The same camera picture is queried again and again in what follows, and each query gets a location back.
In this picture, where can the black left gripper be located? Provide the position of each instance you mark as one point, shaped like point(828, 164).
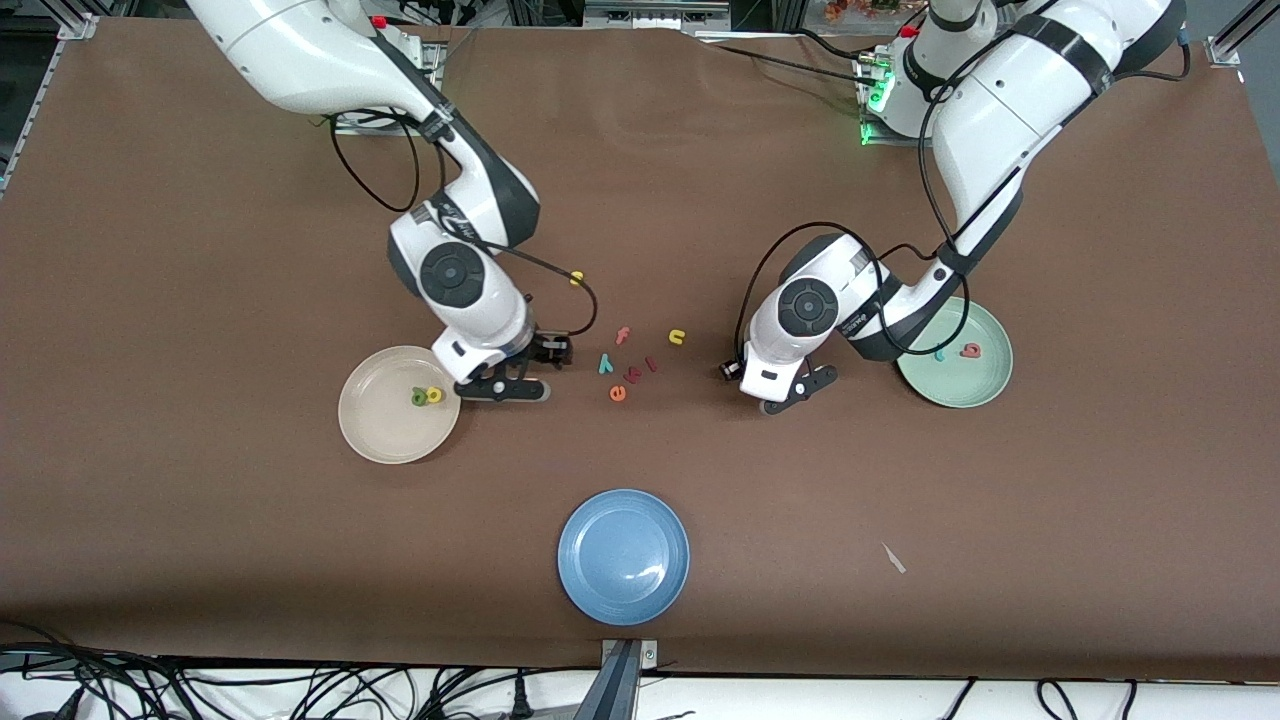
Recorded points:
point(733, 369)

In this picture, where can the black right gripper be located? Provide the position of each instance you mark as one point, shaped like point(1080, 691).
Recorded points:
point(549, 349)

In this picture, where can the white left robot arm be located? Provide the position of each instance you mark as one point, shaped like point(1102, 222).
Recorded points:
point(1010, 110)

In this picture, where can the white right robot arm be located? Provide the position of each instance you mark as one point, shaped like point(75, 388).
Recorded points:
point(300, 50)

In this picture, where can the beige brown plate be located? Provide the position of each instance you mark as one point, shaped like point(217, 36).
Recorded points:
point(385, 425)

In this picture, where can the blue plate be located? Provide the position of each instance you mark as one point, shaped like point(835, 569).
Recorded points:
point(623, 557)

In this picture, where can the pale green plate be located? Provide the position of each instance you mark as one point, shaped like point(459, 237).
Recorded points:
point(960, 385)

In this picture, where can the white tape scrap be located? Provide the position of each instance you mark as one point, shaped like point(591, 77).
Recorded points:
point(893, 558)

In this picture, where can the black power plug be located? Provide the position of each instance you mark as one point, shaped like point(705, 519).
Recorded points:
point(520, 697)

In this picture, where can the grey metal rack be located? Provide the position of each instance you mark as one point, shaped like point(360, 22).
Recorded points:
point(655, 10)

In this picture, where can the orange floral decoration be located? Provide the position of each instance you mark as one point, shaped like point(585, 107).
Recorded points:
point(860, 8)

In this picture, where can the brown table cover sheet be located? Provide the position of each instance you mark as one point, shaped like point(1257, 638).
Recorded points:
point(200, 550)

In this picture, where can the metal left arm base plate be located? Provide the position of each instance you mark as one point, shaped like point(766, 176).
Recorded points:
point(872, 138)

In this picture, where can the grey metal bracket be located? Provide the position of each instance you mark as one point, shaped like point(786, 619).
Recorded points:
point(648, 652)

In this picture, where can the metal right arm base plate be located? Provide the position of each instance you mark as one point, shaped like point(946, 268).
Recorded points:
point(434, 60)

